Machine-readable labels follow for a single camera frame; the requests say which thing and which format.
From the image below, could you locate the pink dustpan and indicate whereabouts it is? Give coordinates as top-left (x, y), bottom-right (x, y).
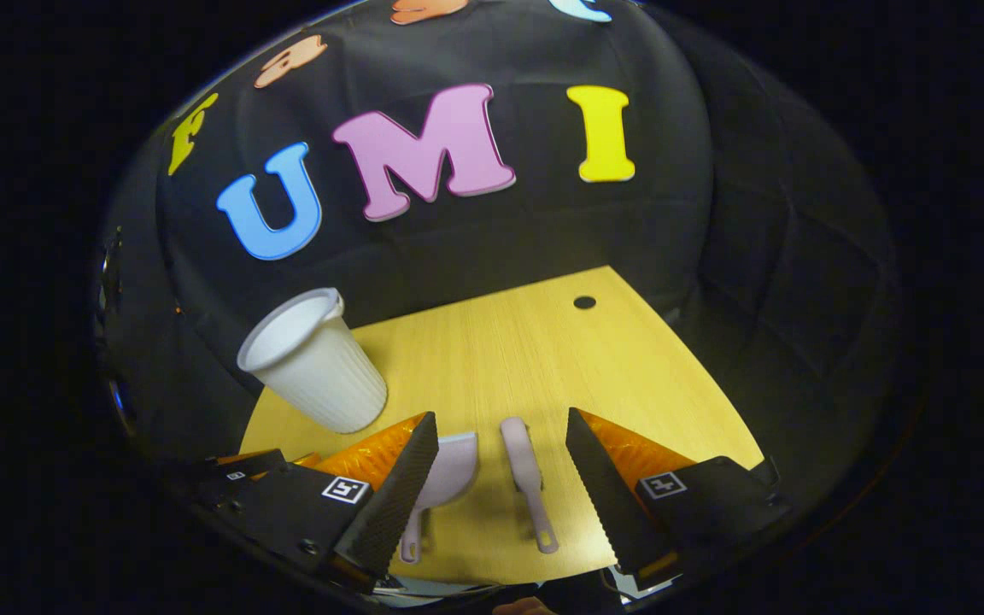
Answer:
top-left (400, 431), bottom-right (479, 565)

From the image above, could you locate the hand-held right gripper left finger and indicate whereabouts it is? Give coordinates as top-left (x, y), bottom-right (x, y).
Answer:
top-left (202, 412), bottom-right (441, 590)

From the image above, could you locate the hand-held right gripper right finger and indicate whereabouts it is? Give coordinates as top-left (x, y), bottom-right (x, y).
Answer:
top-left (565, 407), bottom-right (793, 582)

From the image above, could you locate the white garbage bin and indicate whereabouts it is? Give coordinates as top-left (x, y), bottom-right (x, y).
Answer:
top-left (237, 287), bottom-right (389, 435)

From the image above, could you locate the small pink broom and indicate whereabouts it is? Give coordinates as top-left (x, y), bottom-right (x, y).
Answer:
top-left (501, 416), bottom-right (559, 554)

